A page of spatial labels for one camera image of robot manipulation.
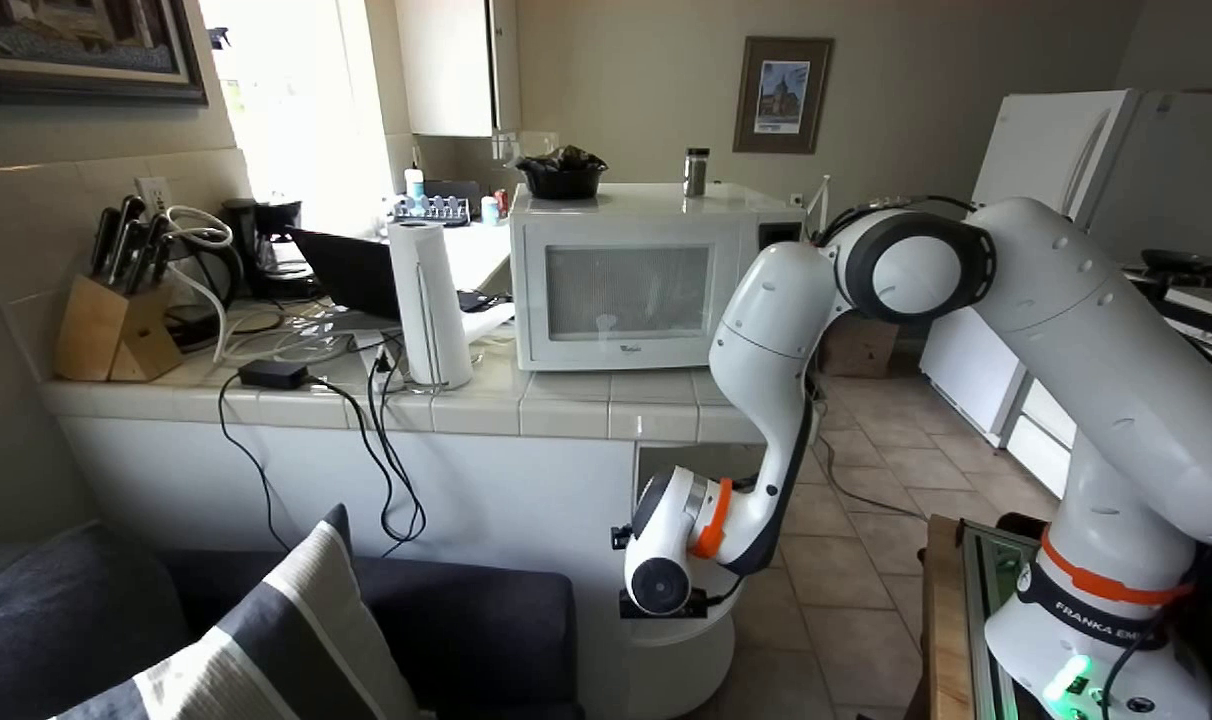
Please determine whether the white coiled cable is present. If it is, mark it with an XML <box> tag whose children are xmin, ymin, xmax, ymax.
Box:
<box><xmin>158</xmin><ymin>202</ymin><xmax>234</xmax><ymax>364</ymax></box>

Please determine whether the black bowl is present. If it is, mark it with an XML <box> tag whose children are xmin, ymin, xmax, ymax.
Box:
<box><xmin>516</xmin><ymin>143</ymin><xmax>612</xmax><ymax>203</ymax></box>

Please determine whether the white microwave oven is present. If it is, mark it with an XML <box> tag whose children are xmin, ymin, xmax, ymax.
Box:
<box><xmin>508</xmin><ymin>180</ymin><xmax>808</xmax><ymax>378</ymax></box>

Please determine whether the large dark framed picture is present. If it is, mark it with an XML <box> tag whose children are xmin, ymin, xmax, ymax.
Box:
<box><xmin>0</xmin><ymin>0</ymin><xmax>212</xmax><ymax>109</ymax></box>

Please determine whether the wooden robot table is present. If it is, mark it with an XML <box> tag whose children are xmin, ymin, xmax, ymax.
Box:
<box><xmin>910</xmin><ymin>516</ymin><xmax>1037</xmax><ymax>720</ymax></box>

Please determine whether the black knife handle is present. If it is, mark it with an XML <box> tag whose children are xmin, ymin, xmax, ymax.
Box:
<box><xmin>113</xmin><ymin>198</ymin><xmax>148</xmax><ymax>293</ymax></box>
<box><xmin>134</xmin><ymin>215</ymin><xmax>177</xmax><ymax>297</ymax></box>
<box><xmin>87</xmin><ymin>203</ymin><xmax>125</xmax><ymax>283</ymax></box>

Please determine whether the white refrigerator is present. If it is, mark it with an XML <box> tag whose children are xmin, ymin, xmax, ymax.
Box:
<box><xmin>914</xmin><ymin>83</ymin><xmax>1212</xmax><ymax>451</ymax></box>

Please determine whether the dish rack with dishes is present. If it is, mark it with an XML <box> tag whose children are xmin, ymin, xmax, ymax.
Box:
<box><xmin>387</xmin><ymin>191</ymin><xmax>479</xmax><ymax>233</ymax></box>

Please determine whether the black coffee maker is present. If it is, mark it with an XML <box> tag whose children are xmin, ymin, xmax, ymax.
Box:
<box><xmin>214</xmin><ymin>198</ymin><xmax>307</xmax><ymax>305</ymax></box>

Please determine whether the black hanging cable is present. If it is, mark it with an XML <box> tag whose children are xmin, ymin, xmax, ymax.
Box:
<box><xmin>305</xmin><ymin>348</ymin><xmax>433</xmax><ymax>551</ymax></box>

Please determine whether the grey blue sofa cushion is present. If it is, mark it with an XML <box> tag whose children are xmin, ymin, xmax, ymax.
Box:
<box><xmin>0</xmin><ymin>525</ymin><xmax>188</xmax><ymax>685</ymax></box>

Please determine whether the metal travel tumbler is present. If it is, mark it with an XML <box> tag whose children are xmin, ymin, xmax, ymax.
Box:
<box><xmin>681</xmin><ymin>143</ymin><xmax>711</xmax><ymax>203</ymax></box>

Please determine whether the black adapter cable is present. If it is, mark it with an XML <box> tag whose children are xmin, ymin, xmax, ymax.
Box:
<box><xmin>212</xmin><ymin>374</ymin><xmax>295</xmax><ymax>551</ymax></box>

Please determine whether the wooden knife block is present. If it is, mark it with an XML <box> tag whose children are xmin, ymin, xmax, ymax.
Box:
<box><xmin>52</xmin><ymin>274</ymin><xmax>188</xmax><ymax>389</ymax></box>

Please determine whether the white paper towel roll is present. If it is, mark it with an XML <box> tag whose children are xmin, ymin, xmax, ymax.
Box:
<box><xmin>383</xmin><ymin>215</ymin><xmax>475</xmax><ymax>391</ymax></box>

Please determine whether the black power adapter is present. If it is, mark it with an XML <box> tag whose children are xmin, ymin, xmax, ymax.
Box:
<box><xmin>234</xmin><ymin>358</ymin><xmax>317</xmax><ymax>391</ymax></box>

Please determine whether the small brown framed picture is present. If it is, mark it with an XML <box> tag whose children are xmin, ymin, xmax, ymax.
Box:
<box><xmin>732</xmin><ymin>34</ymin><xmax>837</xmax><ymax>157</ymax></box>

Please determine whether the black laptop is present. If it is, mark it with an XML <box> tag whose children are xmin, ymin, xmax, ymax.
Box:
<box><xmin>285</xmin><ymin>225</ymin><xmax>405</xmax><ymax>326</ymax></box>

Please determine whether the black microwave power cable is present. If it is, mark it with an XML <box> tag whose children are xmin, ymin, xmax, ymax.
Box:
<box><xmin>813</xmin><ymin>426</ymin><xmax>931</xmax><ymax>527</ymax></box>

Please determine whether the dark blue sofa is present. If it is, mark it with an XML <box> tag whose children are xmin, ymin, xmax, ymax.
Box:
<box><xmin>0</xmin><ymin>525</ymin><xmax>582</xmax><ymax>720</ymax></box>

